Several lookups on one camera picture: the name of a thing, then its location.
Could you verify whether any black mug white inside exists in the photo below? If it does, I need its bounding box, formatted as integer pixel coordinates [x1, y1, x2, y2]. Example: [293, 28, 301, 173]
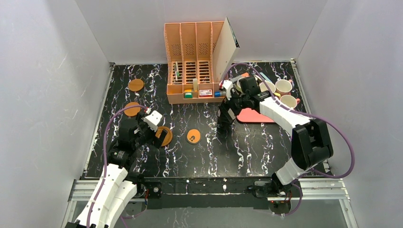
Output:
[217, 103, 236, 134]

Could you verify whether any yellow mug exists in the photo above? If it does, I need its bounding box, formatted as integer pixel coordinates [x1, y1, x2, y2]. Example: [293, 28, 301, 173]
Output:
[259, 81, 276, 94]

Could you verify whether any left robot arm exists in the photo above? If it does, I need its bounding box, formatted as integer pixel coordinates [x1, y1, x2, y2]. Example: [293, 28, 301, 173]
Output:
[66, 110, 168, 228]

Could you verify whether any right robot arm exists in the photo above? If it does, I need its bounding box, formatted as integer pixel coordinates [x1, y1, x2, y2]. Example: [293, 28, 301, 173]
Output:
[217, 77, 334, 193]

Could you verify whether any ridged orange round coaster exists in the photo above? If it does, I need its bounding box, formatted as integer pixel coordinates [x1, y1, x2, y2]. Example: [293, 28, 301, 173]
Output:
[155, 126, 173, 147]

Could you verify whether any plain orange coaster near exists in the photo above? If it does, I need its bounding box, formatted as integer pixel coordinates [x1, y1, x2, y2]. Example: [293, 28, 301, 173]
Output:
[124, 102, 142, 117]

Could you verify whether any plain orange coaster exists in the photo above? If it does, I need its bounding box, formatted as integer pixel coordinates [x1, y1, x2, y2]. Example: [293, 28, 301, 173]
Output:
[124, 102, 142, 117]
[128, 78, 144, 92]

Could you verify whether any orange coaster with black logo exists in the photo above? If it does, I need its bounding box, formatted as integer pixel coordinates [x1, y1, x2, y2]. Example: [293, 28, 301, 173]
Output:
[186, 129, 201, 145]

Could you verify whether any plain orange coaster far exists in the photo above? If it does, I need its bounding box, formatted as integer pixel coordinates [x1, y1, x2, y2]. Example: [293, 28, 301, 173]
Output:
[128, 78, 144, 92]

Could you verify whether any green mug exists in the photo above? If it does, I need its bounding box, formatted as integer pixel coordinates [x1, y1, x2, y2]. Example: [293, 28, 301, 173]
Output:
[236, 79, 243, 94]

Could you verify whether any pink tray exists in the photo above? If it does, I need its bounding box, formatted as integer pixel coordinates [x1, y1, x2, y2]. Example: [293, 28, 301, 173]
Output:
[236, 108, 274, 124]

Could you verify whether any blue grey bottle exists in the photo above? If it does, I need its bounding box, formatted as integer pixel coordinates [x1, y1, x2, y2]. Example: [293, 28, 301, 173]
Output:
[214, 90, 226, 97]

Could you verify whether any grey marker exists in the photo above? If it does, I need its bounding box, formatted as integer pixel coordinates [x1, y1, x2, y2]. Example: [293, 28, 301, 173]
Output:
[230, 76, 243, 83]

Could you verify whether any red white card box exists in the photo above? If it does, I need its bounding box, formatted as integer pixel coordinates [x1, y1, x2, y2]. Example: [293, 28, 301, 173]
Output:
[199, 89, 213, 97]

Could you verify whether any teal eraser block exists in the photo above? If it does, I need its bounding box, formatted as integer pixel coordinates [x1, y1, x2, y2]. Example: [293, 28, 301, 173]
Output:
[260, 72, 271, 82]

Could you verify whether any white tube in organizer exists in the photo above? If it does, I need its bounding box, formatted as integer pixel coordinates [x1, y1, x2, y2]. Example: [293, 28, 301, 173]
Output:
[192, 78, 198, 92]

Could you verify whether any white leaning book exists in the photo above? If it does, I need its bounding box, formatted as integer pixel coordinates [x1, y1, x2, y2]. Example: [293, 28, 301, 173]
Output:
[212, 17, 240, 83]

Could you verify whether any pen in organizer slot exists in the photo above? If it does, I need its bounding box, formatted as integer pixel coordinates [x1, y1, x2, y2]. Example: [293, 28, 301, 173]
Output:
[173, 61, 180, 81]

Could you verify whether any orange desk file organizer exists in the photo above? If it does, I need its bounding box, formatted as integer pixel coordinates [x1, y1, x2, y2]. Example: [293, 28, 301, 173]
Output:
[164, 21, 223, 105]

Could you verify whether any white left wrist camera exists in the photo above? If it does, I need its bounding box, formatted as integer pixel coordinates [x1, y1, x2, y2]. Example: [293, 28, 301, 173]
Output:
[143, 109, 163, 132]

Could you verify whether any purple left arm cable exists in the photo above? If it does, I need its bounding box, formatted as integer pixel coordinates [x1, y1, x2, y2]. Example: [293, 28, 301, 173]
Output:
[86, 104, 150, 228]

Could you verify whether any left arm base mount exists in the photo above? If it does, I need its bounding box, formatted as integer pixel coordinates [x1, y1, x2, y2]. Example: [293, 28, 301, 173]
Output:
[124, 181, 162, 219]

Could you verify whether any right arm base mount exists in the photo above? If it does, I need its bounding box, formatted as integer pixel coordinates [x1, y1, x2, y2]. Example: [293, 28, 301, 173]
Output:
[246, 180, 303, 218]

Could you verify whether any aluminium front rail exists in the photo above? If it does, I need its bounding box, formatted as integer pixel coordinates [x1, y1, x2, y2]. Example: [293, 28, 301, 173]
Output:
[68, 177, 350, 201]

